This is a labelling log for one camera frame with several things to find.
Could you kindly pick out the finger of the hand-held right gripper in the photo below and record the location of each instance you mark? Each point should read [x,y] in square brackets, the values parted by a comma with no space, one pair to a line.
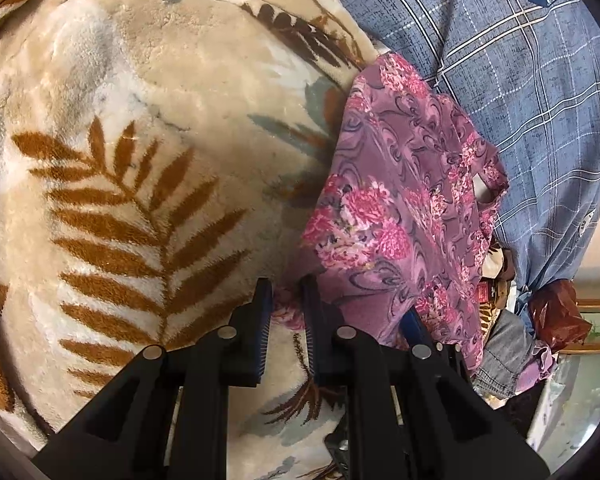
[414,327]

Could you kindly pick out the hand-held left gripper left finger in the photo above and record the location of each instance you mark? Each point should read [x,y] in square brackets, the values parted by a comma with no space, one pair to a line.
[265,310]

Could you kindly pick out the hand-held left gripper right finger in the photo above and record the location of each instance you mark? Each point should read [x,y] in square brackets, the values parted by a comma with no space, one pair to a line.
[308,312]

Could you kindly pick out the purple floral shirt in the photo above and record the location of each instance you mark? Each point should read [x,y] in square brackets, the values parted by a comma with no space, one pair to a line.
[405,185]

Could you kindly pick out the small red jar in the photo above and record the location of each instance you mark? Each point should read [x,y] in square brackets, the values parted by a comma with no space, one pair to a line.
[486,292]

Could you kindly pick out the denim jeans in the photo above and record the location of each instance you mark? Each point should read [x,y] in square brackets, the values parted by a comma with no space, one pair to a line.
[505,360]

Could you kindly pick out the brown cloth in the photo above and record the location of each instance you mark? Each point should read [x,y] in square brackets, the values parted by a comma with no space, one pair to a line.
[506,280]

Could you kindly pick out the framed green picture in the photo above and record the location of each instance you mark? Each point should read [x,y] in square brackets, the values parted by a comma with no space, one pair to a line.
[597,330]

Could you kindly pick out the cream leaf print blanket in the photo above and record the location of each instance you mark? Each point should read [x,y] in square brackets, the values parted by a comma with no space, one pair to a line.
[130,85]

